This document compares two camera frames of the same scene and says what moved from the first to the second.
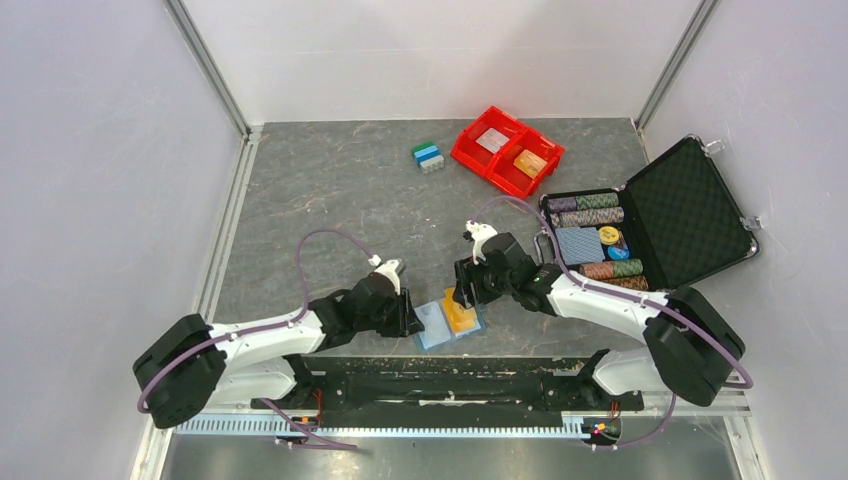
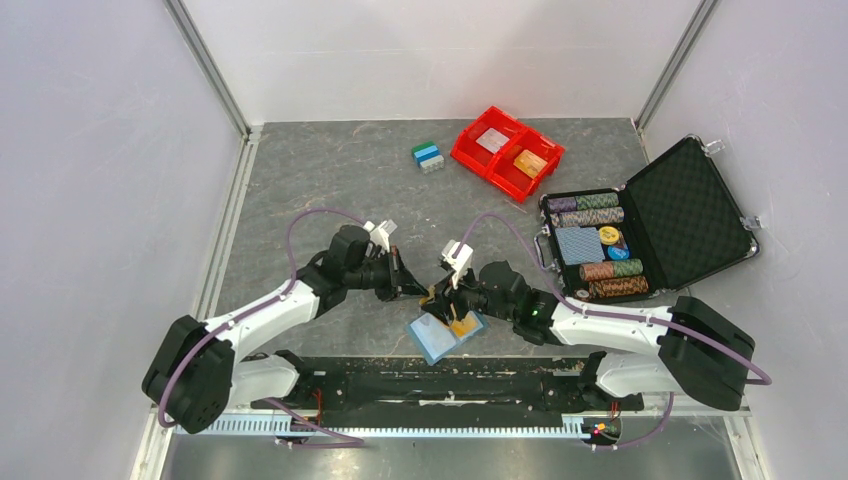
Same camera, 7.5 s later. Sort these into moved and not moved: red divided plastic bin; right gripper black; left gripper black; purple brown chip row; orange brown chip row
Moved: right gripper black; left gripper black
Not moved: orange brown chip row; red divided plastic bin; purple brown chip row
